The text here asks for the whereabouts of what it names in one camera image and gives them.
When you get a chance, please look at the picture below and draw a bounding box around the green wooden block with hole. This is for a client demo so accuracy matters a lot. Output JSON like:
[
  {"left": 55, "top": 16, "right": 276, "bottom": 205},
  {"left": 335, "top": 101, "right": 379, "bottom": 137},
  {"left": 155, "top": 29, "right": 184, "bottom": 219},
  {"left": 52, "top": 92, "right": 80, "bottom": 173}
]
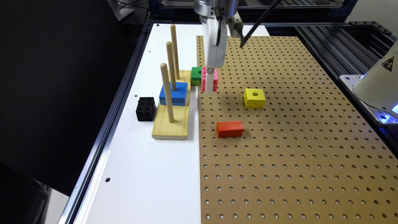
[{"left": 191, "top": 67, "right": 202, "bottom": 86}]

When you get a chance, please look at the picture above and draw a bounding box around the yellow wooden block with hole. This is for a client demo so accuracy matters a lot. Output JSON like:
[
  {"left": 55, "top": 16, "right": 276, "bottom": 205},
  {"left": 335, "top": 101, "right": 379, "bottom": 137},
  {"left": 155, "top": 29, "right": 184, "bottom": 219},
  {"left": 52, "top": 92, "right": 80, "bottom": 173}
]
[{"left": 244, "top": 88, "right": 266, "bottom": 108}]

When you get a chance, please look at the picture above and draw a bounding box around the red rectangular wooden block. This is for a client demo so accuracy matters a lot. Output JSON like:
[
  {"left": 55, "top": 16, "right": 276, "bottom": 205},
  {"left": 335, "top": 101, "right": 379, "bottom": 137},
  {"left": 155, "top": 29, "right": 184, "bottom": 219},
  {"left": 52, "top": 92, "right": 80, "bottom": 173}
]
[{"left": 216, "top": 121, "right": 244, "bottom": 138}]

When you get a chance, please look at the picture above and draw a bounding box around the front wooden peg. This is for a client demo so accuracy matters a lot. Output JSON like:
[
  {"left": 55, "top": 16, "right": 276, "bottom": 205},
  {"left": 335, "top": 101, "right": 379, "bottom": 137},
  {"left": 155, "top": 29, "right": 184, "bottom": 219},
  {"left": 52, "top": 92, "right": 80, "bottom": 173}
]
[{"left": 160, "top": 63, "right": 174, "bottom": 123}]

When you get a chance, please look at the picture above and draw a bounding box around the black aluminium table frame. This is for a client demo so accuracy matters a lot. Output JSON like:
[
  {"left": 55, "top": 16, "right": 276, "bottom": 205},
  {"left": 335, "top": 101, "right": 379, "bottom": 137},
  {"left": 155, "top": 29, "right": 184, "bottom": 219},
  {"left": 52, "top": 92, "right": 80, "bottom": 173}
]
[{"left": 60, "top": 21, "right": 397, "bottom": 223}]

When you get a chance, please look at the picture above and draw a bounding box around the wooden peg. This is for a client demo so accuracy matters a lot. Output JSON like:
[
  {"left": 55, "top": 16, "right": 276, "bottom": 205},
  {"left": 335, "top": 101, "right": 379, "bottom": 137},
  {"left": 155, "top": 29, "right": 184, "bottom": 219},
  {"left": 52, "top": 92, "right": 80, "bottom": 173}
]
[
  {"left": 166, "top": 41, "right": 177, "bottom": 91},
  {"left": 170, "top": 24, "right": 180, "bottom": 80},
  {"left": 160, "top": 63, "right": 174, "bottom": 123}
]

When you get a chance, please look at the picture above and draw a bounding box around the rear wooden peg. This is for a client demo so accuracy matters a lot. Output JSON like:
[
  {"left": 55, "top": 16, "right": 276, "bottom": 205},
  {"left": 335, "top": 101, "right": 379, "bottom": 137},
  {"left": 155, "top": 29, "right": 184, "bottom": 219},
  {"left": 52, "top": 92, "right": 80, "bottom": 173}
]
[{"left": 170, "top": 24, "right": 180, "bottom": 80}]

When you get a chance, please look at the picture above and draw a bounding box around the black linking cube block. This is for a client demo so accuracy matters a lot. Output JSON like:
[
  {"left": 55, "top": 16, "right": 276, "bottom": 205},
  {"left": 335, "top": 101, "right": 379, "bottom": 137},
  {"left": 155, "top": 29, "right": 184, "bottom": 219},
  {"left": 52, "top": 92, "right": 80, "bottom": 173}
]
[{"left": 136, "top": 97, "right": 155, "bottom": 121}]

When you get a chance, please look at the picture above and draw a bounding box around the brown perforated pegboard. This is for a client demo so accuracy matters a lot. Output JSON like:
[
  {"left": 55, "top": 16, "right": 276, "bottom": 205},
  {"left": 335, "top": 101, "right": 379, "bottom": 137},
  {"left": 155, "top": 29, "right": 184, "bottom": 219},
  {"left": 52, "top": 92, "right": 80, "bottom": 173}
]
[{"left": 198, "top": 37, "right": 397, "bottom": 223}]

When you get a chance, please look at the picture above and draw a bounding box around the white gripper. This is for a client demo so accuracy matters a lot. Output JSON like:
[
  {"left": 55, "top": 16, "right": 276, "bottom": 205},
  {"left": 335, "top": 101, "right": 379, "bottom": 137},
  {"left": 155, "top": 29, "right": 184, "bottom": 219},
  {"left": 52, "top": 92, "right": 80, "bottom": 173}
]
[{"left": 201, "top": 17, "right": 232, "bottom": 94}]

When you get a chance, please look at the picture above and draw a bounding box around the wooden peg base board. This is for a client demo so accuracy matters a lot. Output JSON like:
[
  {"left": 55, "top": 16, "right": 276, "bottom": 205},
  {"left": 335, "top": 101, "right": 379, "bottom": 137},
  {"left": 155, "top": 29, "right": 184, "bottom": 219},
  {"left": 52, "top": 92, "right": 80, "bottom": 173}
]
[{"left": 152, "top": 70, "right": 191, "bottom": 140}]

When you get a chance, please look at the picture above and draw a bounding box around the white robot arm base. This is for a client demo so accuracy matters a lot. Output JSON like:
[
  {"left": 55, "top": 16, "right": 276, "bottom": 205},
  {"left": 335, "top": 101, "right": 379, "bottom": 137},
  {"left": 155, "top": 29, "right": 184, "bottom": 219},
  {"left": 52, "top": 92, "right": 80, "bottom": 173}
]
[{"left": 340, "top": 44, "right": 397, "bottom": 125}]

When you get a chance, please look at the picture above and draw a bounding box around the middle wooden peg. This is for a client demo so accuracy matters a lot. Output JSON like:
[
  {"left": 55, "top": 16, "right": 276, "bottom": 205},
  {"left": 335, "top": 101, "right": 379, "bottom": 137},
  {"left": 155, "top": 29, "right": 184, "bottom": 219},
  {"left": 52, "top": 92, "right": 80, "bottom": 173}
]
[{"left": 166, "top": 41, "right": 177, "bottom": 91}]

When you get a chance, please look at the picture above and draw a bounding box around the pink linking cube block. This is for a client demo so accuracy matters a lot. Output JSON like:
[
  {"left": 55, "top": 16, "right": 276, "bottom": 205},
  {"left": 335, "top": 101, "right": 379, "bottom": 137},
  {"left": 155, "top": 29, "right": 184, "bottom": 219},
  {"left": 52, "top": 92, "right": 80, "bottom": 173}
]
[{"left": 201, "top": 67, "right": 218, "bottom": 92}]

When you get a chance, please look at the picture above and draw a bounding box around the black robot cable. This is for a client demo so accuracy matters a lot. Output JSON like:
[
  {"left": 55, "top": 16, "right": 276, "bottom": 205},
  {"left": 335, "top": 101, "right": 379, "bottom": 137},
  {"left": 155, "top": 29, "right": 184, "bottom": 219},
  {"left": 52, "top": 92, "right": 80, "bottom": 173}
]
[{"left": 239, "top": 0, "right": 283, "bottom": 49}]

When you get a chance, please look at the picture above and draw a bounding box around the blue wooden block on peg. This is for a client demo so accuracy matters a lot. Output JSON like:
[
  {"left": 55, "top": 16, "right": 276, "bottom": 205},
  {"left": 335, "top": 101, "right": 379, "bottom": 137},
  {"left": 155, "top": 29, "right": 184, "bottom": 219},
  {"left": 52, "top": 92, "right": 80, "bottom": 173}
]
[{"left": 159, "top": 82, "right": 188, "bottom": 106}]

